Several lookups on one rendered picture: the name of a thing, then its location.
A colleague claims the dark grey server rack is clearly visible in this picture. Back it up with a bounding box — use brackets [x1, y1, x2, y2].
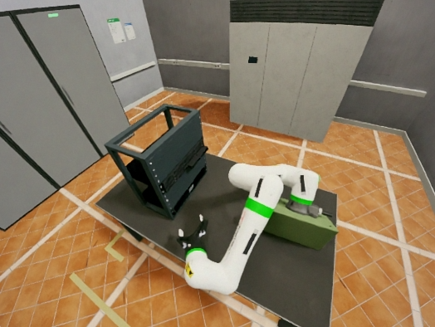
[104, 104, 208, 221]

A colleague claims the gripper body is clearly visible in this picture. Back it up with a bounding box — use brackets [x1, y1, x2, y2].
[186, 233, 202, 245]

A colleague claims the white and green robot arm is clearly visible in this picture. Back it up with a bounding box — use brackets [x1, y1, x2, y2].
[184, 163, 333, 295]

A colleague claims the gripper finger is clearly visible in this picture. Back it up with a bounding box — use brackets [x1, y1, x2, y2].
[193, 215, 208, 236]
[176, 229, 189, 250]

